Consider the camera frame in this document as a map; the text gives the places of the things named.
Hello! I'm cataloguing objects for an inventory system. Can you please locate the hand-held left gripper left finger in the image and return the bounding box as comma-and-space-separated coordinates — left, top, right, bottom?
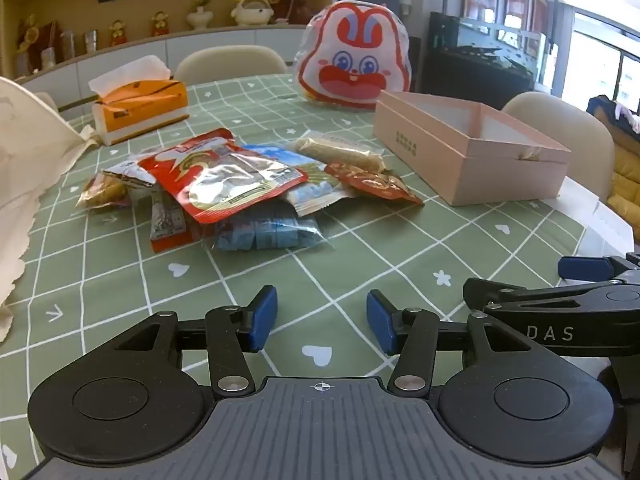
102, 285, 278, 397

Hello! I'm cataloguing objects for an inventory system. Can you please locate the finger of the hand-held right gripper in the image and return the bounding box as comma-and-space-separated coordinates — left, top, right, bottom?
557, 254, 640, 283
462, 277, 640, 317

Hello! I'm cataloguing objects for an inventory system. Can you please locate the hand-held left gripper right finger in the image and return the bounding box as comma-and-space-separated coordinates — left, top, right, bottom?
366, 290, 536, 396

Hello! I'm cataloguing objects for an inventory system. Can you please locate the orange white chocolate bar packet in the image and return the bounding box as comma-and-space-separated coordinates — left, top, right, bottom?
149, 182, 193, 253

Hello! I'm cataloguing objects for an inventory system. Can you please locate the light blue white snack packet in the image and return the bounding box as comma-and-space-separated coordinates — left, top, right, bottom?
240, 142, 348, 218

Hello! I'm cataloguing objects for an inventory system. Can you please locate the small red snack packet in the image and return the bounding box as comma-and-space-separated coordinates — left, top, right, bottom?
324, 161, 426, 207

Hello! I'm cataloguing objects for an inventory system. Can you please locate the large red snack packet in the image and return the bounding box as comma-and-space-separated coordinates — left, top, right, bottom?
137, 129, 309, 224

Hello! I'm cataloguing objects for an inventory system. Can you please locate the pink cardboard box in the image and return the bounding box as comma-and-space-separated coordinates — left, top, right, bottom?
374, 91, 572, 207

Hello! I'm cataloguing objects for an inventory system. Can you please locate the wafer roll packet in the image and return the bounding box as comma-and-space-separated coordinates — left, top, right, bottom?
290, 130, 387, 173

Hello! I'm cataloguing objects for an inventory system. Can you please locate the white brown snack packet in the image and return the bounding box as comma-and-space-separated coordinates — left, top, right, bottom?
102, 159, 161, 190

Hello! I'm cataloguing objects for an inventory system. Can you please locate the yellow cake packet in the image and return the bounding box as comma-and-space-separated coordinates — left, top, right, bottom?
76, 172, 132, 211

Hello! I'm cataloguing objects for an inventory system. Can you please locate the green checked tablecloth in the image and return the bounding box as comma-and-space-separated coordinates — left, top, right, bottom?
0, 74, 636, 461

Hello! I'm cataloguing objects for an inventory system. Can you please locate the yellow cushion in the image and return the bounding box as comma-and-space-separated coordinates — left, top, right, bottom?
606, 125, 640, 241

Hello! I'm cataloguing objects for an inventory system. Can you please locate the beige chair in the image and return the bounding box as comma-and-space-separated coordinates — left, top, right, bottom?
175, 45, 288, 86
501, 91, 616, 201

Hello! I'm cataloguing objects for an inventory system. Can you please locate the blue cloth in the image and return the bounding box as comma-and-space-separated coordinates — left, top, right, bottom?
586, 95, 640, 133

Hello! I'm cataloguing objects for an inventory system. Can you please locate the window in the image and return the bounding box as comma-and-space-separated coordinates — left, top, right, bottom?
562, 0, 640, 111

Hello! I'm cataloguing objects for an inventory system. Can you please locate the orange tissue box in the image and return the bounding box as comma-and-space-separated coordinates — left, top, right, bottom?
89, 56, 190, 147

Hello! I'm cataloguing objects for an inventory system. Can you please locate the rabbit face plastic bag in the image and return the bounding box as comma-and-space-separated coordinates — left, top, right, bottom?
292, 1, 413, 110

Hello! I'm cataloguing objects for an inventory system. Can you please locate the cream paper bag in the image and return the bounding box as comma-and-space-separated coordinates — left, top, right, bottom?
0, 76, 98, 346

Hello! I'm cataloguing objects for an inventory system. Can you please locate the white vase with flowers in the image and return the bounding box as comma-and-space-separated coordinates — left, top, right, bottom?
187, 0, 211, 31

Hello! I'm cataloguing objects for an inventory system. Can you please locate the white yellow plush toy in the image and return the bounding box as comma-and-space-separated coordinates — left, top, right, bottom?
231, 0, 274, 27

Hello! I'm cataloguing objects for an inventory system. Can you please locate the yellow flower ornament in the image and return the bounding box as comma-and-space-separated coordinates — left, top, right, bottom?
17, 14, 42, 54

